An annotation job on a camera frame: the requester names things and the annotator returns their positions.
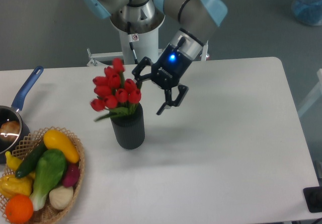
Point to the orange fruit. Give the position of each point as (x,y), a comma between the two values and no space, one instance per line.
(19,209)

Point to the blue handled saucepan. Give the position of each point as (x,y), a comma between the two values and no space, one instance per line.
(12,113)

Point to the yellow squash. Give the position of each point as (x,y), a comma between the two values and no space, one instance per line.
(54,139)

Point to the white frame post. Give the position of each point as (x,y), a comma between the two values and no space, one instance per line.
(204,54)

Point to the yellow banana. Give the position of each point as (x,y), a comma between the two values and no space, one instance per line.
(12,163)

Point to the dark grey ribbed vase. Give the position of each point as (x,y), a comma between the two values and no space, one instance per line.
(129,130)

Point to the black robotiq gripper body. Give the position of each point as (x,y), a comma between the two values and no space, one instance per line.
(169,68)

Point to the green bok choy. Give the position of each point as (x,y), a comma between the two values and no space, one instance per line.
(49,171)

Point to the black device at edge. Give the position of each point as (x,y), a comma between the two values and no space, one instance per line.
(313,198)

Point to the white furniture at right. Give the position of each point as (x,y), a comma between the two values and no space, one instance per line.
(313,95)

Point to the woven wicker basket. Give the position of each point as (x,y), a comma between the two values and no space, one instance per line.
(48,214)

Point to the dark green cucumber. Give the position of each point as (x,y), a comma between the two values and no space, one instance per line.
(30,161)

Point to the bread roll in saucepan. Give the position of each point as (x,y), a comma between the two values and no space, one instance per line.
(10,131)

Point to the white garlic bulb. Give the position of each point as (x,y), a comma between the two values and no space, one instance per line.
(60,197)

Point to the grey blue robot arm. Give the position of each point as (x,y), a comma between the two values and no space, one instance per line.
(198,20)

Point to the blue translucent container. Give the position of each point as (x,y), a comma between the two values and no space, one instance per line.
(307,11)

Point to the red tulip bouquet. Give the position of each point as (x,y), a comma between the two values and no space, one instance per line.
(115,94)

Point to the yellow bell pepper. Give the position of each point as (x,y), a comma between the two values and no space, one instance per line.
(11,186)

